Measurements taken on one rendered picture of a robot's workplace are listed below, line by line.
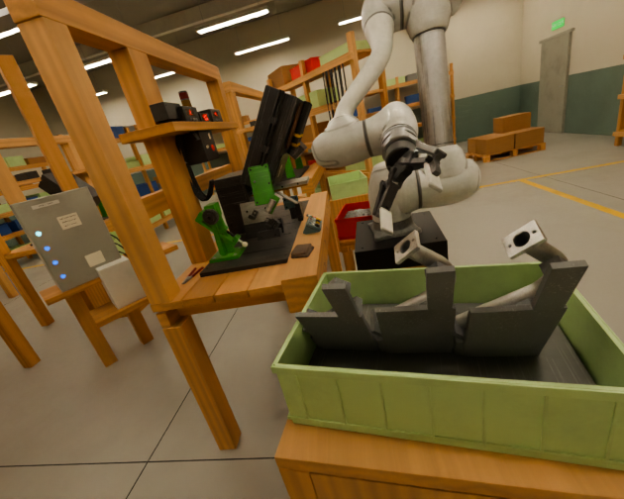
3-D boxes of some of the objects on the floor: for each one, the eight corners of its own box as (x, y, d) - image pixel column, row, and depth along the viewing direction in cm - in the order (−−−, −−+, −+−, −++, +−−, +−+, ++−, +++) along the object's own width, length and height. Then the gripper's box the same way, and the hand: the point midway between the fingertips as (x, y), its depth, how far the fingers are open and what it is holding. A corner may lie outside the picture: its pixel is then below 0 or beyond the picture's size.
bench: (346, 285, 282) (327, 193, 251) (355, 440, 145) (317, 278, 113) (273, 296, 293) (248, 209, 261) (219, 450, 155) (149, 305, 124)
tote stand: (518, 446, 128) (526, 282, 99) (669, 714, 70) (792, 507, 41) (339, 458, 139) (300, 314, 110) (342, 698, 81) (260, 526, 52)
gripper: (358, 181, 82) (357, 240, 67) (426, 99, 64) (444, 154, 50) (380, 194, 84) (383, 252, 70) (453, 118, 66) (476, 175, 52)
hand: (408, 208), depth 61 cm, fingers open, 13 cm apart
